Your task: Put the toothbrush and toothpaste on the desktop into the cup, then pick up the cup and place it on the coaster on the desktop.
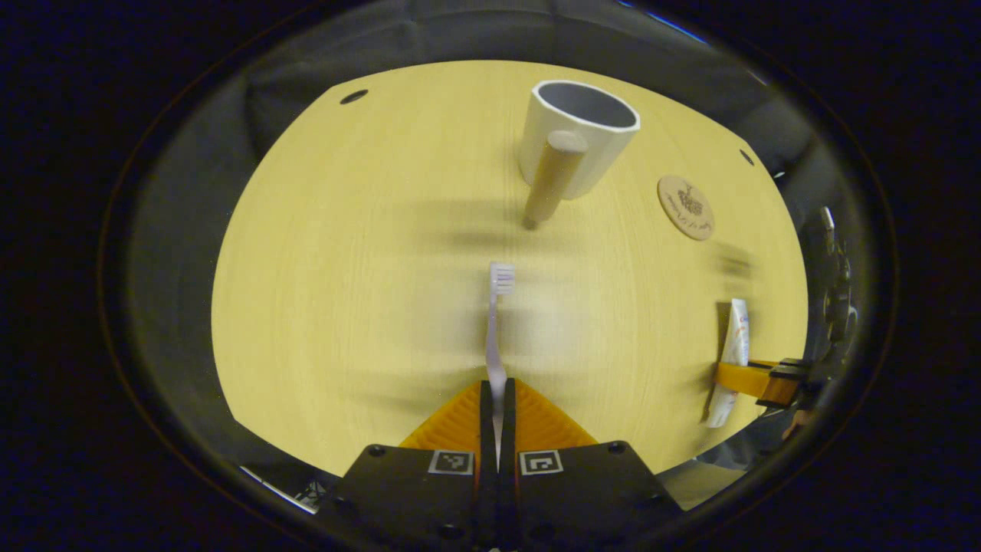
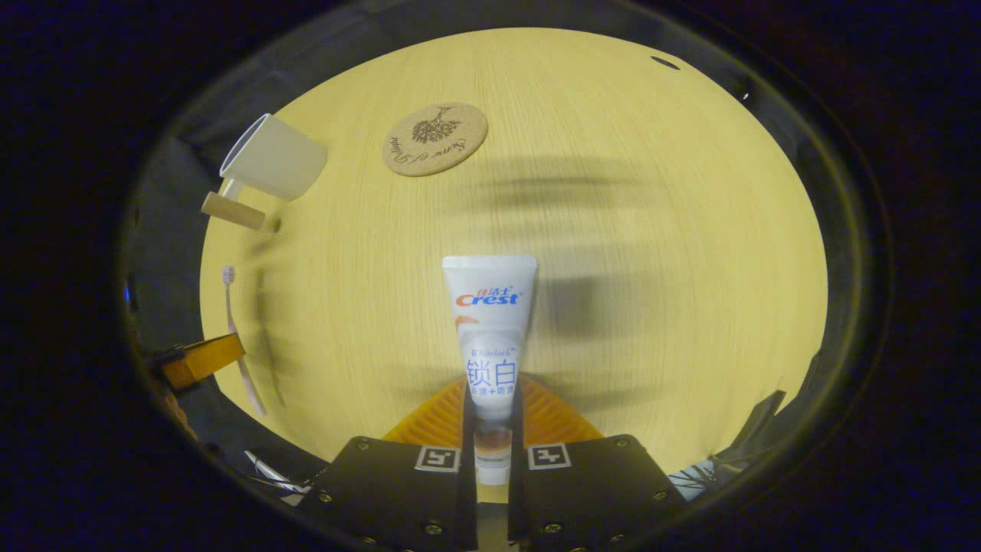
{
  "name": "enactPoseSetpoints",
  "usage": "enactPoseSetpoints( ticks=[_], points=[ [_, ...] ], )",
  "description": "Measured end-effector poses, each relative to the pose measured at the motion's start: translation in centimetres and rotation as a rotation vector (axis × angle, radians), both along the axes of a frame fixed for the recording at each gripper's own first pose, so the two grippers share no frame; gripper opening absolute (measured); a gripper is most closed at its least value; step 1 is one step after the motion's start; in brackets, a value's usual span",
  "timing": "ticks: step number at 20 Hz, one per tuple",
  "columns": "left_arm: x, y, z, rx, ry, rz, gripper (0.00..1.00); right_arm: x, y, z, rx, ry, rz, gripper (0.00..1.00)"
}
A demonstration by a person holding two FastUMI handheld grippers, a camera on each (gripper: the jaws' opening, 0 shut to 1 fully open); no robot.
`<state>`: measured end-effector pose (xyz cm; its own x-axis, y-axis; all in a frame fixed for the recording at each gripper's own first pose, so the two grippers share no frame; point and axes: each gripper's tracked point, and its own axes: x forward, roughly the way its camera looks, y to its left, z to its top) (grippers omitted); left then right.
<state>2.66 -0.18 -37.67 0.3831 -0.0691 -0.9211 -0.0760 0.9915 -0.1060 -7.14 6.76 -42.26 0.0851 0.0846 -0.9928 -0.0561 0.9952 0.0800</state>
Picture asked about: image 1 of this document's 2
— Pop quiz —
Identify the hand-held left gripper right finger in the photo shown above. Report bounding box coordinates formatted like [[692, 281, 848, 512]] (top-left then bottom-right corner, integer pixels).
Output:
[[498, 378, 687, 552]]

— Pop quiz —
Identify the round wooden coaster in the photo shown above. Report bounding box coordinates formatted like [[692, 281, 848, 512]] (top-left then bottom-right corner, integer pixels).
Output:
[[657, 175, 716, 242]]

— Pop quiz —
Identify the white cup with wooden handle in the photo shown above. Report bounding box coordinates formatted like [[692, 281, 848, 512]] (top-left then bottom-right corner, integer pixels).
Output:
[[518, 79, 641, 231]]

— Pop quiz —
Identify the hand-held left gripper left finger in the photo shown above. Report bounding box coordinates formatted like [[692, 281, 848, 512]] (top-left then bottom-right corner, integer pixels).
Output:
[[318, 379, 499, 552]]

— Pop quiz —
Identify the light wooden desktop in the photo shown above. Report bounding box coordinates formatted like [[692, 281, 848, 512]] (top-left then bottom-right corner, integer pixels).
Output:
[[211, 60, 809, 480]]

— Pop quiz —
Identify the white toothbrush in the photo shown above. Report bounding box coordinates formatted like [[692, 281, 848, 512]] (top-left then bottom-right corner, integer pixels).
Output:
[[484, 261, 516, 472]]

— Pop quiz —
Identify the white toothpaste tube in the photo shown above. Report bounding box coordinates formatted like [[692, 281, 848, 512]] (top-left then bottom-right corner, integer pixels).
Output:
[[705, 298, 750, 429]]

